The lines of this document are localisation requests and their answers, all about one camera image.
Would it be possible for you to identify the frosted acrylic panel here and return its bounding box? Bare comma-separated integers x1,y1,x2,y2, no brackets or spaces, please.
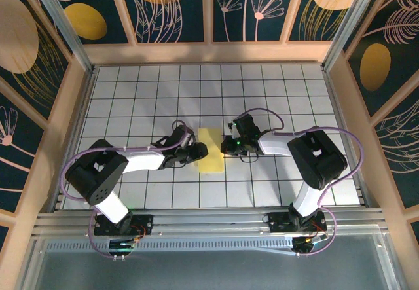
19,234,405,290

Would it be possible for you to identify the aluminium corner post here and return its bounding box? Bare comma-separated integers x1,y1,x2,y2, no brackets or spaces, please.
27,0,96,75
321,0,384,71

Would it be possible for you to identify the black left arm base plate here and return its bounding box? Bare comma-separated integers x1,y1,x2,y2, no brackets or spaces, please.
94,214,154,236

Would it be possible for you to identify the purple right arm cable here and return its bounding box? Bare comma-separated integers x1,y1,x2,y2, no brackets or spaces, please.
244,107,365,259

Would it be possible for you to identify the small circuit board with wires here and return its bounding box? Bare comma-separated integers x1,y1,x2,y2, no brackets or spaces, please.
292,234,329,249
109,237,137,250

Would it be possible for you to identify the perforated grey cable duct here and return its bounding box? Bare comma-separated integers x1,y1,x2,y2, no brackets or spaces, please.
45,239,295,254

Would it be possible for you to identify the yellow paper sheet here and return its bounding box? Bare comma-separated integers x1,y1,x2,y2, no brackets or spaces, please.
197,126,225,175

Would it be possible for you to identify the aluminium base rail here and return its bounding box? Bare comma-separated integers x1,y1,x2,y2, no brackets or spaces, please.
32,207,387,237

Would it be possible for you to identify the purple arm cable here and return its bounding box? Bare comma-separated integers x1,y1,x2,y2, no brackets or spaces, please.
244,107,365,259
60,119,191,260

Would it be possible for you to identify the aluminium side rail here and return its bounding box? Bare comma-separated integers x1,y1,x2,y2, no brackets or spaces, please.
323,69,374,208
48,69,98,213

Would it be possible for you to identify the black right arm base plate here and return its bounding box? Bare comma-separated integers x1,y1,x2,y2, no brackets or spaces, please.
267,211,328,233

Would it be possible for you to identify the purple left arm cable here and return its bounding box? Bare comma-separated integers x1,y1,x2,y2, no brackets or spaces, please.
60,119,191,260

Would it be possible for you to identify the white grid mat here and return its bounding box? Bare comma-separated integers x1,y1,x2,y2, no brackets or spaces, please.
62,63,365,209

